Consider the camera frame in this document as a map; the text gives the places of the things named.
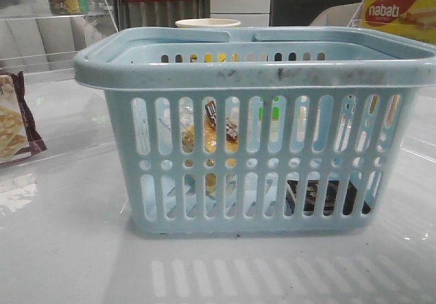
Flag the clear acrylic left shelf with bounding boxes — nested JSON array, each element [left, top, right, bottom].
[[1, 0, 117, 84]]

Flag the paper cup behind basket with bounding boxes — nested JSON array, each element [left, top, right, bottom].
[[175, 18, 241, 28]]

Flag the clear acrylic right shelf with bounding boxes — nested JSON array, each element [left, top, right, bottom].
[[347, 0, 436, 168]]

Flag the brown cracker snack bag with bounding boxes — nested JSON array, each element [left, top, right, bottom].
[[1, 72, 47, 165]]

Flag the yellow nabati wafer box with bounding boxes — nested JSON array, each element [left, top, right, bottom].
[[360, 0, 435, 44]]

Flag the light blue plastic basket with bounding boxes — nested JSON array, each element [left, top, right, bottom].
[[74, 27, 435, 234]]

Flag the clear acrylic shelf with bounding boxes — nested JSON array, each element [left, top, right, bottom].
[[347, 0, 436, 168], [1, 0, 117, 84]]

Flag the black tissue pack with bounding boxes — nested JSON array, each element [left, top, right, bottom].
[[285, 179, 358, 216]]

